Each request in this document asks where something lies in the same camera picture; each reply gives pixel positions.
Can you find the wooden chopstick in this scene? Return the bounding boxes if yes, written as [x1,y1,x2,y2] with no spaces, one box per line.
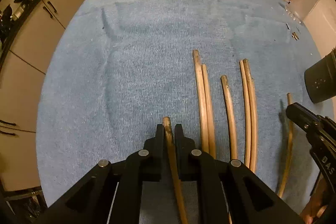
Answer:
[163,117,188,224]
[193,50,209,153]
[243,59,258,173]
[202,64,217,159]
[220,75,238,160]
[277,101,294,198]
[239,60,251,168]

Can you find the grey lower kitchen cabinets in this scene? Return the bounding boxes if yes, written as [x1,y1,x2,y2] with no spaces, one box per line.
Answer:
[0,0,237,193]

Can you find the person's right hand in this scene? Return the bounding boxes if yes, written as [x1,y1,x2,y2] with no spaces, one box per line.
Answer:
[300,177,333,224]

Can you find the dark green utensil cup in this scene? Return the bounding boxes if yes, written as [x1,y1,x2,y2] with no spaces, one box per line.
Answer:
[304,48,336,103]

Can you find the wood scrap cluster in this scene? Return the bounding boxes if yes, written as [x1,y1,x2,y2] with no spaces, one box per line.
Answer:
[291,32,299,40]

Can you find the blue towel mat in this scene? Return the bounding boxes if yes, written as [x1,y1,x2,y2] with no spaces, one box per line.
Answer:
[37,0,333,223]

